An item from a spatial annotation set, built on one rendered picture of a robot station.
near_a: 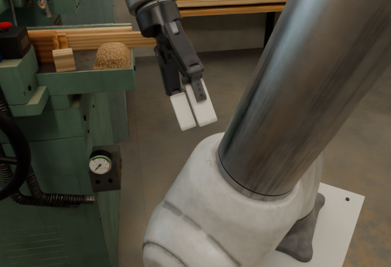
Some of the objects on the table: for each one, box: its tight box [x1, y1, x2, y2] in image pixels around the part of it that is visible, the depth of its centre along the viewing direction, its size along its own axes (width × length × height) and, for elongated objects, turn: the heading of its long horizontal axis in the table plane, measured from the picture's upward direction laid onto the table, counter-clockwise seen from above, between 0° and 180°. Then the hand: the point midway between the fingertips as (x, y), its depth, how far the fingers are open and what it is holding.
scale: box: [0, 23, 114, 30], centre depth 95 cm, size 50×1×1 cm, turn 99°
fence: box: [27, 23, 132, 31], centre depth 97 cm, size 60×2×6 cm, turn 99°
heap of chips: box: [93, 42, 130, 70], centre depth 90 cm, size 9×14×4 cm, turn 9°
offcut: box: [52, 48, 76, 72], centre depth 84 cm, size 4×4×4 cm
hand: (195, 120), depth 59 cm, fingers open, 13 cm apart
